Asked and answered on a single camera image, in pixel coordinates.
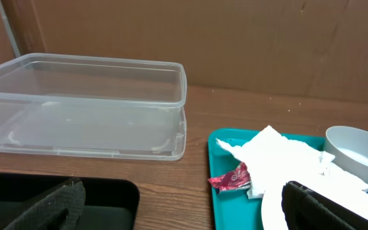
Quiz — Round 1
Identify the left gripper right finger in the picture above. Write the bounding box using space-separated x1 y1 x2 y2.
281 181 368 230

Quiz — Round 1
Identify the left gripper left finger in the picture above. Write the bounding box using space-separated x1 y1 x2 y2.
2 178 86 230

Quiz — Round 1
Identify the grey bowl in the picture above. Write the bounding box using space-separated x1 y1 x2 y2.
323 126 368 184

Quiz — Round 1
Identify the black plastic tray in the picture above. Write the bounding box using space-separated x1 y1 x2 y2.
0 173 140 229

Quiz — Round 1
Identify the large white plate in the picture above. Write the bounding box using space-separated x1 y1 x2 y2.
261 178 368 229

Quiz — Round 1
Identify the crumpled white paper napkin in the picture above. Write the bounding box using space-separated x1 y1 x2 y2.
216 125 368 199

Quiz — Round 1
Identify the red sauce packet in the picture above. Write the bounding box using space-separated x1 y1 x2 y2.
208 162 251 194

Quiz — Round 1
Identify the clear plastic storage bin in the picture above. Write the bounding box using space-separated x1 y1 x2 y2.
0 53 187 151

